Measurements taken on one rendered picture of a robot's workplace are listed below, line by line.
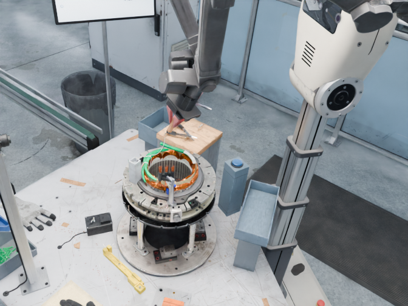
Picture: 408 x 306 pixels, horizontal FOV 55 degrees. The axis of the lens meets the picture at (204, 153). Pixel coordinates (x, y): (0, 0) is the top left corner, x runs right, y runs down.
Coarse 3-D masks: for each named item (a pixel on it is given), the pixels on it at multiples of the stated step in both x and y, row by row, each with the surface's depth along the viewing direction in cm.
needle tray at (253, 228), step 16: (256, 192) 144; (272, 192) 143; (256, 208) 138; (272, 208) 138; (240, 224) 131; (256, 224) 132; (240, 240) 138; (256, 240) 125; (240, 256) 143; (256, 256) 140
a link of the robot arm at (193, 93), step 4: (188, 88) 108; (192, 88) 108; (196, 88) 108; (184, 92) 110; (188, 92) 109; (192, 92) 109; (196, 92) 109; (200, 92) 110; (188, 96) 110; (192, 96) 110; (196, 96) 110
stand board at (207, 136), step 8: (192, 120) 169; (192, 128) 165; (208, 128) 166; (160, 136) 159; (168, 136) 159; (176, 136) 159; (200, 136) 161; (208, 136) 161; (216, 136) 162; (176, 144) 156; (184, 144) 155; (192, 144) 156; (200, 144) 156; (208, 144) 158; (192, 152) 153; (200, 152) 154
